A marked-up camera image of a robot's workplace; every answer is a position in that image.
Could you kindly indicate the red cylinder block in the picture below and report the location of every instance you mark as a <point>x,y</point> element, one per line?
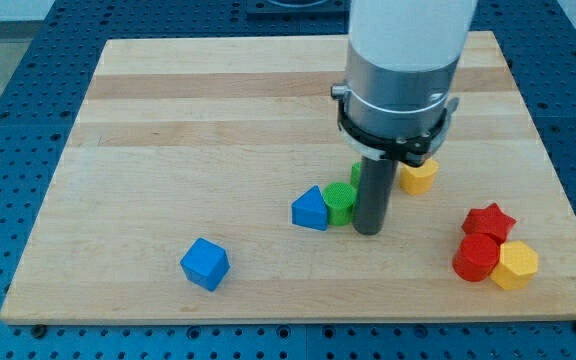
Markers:
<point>476,257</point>

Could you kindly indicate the green cylinder block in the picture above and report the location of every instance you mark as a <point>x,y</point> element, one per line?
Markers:
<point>339,199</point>

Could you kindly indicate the red star block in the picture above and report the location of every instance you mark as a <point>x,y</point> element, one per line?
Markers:
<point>490,221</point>

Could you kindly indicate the yellow block near tool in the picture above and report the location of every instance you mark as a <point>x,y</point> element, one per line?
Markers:
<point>419,180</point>

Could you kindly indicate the blue triangle block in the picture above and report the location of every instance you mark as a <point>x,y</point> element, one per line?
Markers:
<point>309,210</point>

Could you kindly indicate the green block behind tool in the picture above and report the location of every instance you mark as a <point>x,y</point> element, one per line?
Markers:
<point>355,174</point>

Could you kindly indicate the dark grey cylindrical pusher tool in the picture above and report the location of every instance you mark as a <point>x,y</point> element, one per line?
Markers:
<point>373,195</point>

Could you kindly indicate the yellow hexagon block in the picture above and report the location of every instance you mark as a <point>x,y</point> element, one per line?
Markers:
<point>517,265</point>

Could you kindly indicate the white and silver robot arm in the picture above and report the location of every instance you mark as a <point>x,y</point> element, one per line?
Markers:
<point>394,102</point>

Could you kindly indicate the blue cube block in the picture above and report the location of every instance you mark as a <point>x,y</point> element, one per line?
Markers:
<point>205,264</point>

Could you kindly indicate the wooden board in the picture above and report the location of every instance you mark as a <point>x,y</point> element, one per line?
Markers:
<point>179,139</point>

